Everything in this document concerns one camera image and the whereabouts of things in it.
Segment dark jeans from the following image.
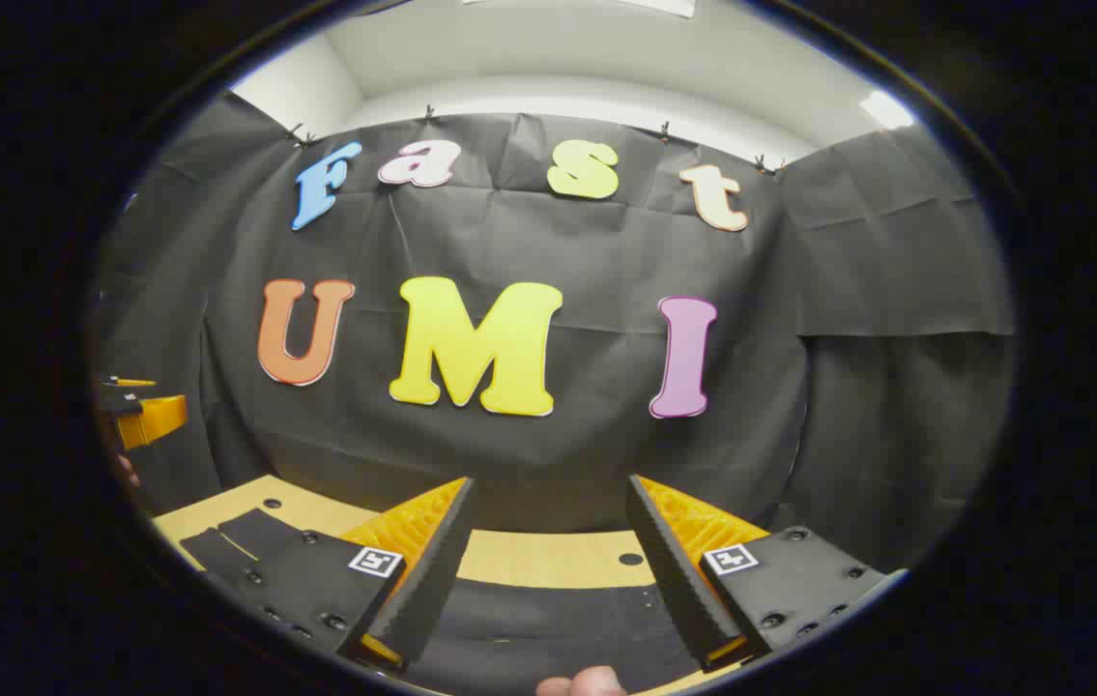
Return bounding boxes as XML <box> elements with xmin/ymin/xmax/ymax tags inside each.
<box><xmin>179</xmin><ymin>507</ymin><xmax>704</xmax><ymax>695</ymax></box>

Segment black backdrop cloth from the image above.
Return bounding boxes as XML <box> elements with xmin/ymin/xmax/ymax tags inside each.
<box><xmin>94</xmin><ymin>92</ymin><xmax>1018</xmax><ymax>581</ymax></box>

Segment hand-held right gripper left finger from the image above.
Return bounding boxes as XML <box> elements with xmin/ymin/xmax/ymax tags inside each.
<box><xmin>203</xmin><ymin>477</ymin><xmax>478</xmax><ymax>670</ymax></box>

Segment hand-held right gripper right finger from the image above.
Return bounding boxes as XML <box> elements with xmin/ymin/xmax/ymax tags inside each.
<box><xmin>627</xmin><ymin>474</ymin><xmax>909</xmax><ymax>673</ymax></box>

